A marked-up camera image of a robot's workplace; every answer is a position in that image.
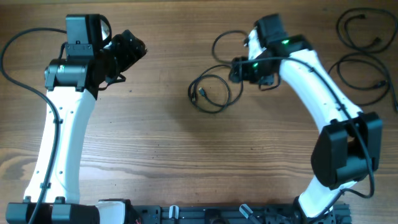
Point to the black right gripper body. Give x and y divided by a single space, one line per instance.
251 71

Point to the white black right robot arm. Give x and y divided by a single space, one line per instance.
349 142

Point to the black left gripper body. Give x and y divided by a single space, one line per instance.
120 56

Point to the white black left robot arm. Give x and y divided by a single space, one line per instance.
90 60

